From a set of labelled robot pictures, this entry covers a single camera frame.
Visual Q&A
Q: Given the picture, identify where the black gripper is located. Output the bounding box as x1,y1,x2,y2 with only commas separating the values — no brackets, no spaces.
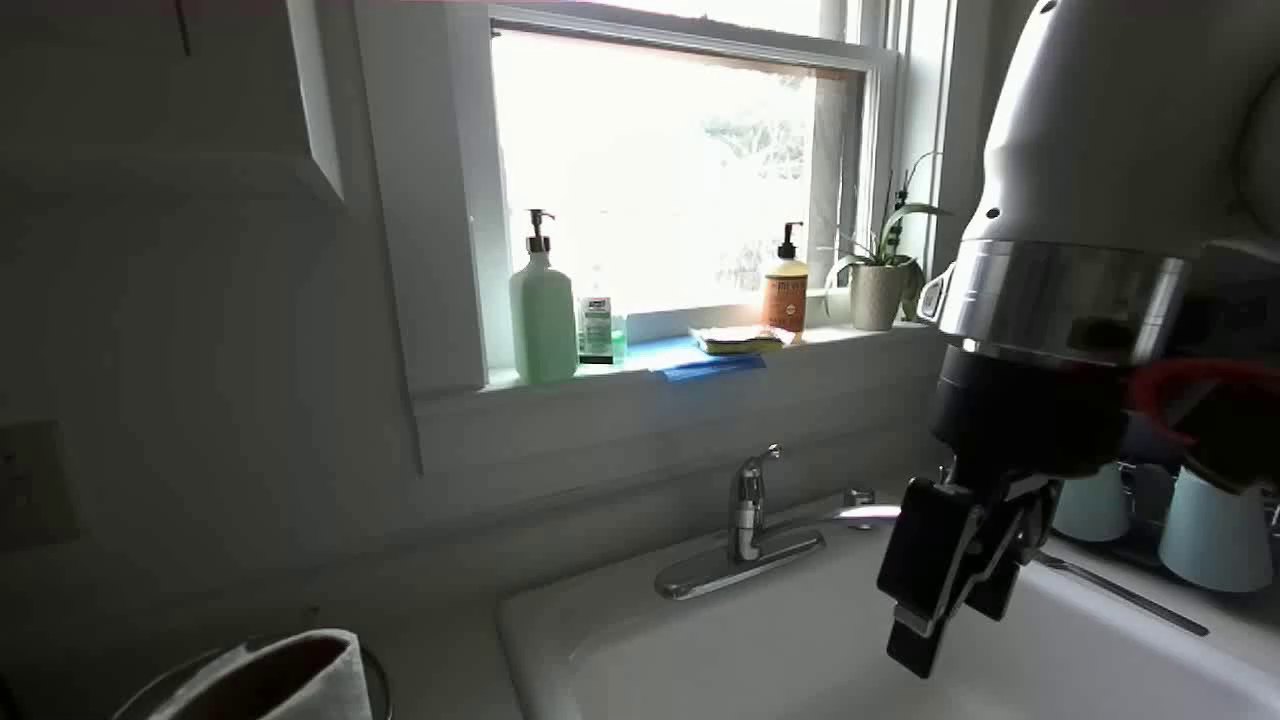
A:
870,335,1141,681

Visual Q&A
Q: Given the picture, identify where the chrome faucet lever handle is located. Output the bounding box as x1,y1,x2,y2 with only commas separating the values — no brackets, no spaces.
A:
727,439,789,563

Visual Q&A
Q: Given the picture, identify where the chrome faucet spout with base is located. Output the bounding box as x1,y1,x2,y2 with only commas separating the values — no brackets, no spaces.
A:
653,492,908,605

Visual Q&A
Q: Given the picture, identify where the teal plastic cup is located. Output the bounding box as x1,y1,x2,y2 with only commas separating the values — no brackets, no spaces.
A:
1048,458,1141,548
1151,458,1280,599

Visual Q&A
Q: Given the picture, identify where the dish drying rack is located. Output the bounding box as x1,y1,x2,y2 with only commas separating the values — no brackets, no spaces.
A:
1048,450,1280,608

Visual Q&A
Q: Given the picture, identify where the white ceramic sink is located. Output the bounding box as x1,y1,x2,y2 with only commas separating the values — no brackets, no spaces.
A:
494,513,1280,720

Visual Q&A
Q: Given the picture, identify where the potted plant in white pot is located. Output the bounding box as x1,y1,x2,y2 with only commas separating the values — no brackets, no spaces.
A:
828,149,946,335

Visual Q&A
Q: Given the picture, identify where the yellow sponge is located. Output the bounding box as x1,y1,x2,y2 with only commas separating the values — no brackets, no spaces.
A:
686,323,798,361

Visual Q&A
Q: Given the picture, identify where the amber soap pump bottle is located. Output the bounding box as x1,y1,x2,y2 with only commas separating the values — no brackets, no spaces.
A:
759,218,812,335

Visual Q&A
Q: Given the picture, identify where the small green jar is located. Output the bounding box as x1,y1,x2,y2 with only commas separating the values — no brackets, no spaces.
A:
575,292,619,368

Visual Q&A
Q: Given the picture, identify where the green soap pump bottle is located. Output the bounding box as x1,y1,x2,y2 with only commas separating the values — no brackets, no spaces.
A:
509,205,580,388

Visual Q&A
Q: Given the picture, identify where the orange cable strap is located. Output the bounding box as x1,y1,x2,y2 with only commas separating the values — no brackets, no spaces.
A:
1119,354,1280,453

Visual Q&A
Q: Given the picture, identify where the white window frame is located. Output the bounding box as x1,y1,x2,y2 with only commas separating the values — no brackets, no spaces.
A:
346,0,969,409

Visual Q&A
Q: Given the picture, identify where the white wall cabinet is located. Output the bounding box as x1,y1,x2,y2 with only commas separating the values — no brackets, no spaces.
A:
0,0,346,208

